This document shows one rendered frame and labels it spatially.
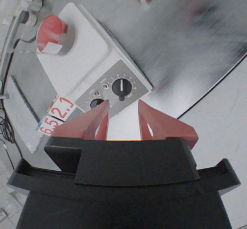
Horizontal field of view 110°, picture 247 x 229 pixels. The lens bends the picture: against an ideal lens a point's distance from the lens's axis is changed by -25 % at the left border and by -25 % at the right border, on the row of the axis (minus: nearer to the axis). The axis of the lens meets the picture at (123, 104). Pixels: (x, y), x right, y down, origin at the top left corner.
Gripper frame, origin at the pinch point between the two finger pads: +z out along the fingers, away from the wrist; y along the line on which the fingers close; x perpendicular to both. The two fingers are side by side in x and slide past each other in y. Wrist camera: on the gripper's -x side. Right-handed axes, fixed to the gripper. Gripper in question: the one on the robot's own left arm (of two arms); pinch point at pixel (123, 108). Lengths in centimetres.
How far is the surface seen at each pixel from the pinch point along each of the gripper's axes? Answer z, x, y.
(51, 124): 11.7, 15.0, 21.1
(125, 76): 7.2, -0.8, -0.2
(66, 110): 12.3, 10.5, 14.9
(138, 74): 7.7, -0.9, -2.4
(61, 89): 6.3, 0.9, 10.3
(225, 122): 3.2, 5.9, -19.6
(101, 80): 7.1, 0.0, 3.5
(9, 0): 24.5, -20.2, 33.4
